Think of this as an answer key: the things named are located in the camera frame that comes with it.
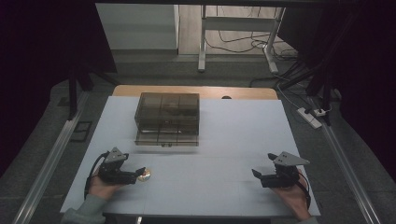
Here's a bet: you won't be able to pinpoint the white power strip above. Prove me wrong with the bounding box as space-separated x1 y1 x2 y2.
296 106 323 130

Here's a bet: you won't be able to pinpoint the small shiny round disc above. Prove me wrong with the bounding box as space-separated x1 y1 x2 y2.
136 168 152 183

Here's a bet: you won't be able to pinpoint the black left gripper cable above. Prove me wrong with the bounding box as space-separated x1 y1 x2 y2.
83 151 110 201

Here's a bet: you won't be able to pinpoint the black rectangular floor frame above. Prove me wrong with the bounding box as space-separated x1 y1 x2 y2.
70 120 93 144

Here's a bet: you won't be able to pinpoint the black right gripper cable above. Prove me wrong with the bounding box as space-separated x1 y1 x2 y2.
296 171 313 210

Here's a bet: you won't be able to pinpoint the white desk frame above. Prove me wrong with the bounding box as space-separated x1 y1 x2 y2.
197 4 287 75

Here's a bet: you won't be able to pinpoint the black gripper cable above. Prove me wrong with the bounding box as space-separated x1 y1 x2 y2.
83 151 110 201
296 171 313 210

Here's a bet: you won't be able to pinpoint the dark curtain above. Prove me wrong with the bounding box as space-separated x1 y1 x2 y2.
0 0 119 178
276 0 396 175

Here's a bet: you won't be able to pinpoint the transparent brown compartment box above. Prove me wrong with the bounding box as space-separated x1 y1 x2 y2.
134 91 201 147

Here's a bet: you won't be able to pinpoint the white cabinet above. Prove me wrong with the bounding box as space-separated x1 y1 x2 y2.
94 3 180 51

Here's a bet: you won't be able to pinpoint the white plug adapter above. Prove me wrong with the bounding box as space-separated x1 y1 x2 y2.
313 106 332 118

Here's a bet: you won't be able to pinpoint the person's left hand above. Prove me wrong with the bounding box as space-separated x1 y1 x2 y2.
88 167 125 201

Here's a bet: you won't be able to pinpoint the white table cover board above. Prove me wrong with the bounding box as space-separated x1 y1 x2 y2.
60 95 322 217

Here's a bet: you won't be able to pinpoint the person's right hand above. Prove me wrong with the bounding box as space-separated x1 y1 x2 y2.
270 173 312 222

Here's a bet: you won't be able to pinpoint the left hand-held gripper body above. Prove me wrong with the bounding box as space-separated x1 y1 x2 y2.
97 147 138 186

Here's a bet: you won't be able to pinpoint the aluminium floor rail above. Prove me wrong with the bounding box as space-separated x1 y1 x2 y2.
11 91 92 224
306 94 383 224

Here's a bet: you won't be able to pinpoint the black tripod stand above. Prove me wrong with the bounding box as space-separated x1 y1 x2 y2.
66 60 121 121
278 12 347 127

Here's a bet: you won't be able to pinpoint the black floor cables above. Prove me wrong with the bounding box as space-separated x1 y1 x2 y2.
204 6 309 90

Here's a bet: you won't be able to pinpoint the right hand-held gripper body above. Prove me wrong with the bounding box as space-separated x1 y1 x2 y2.
261 151 311 189

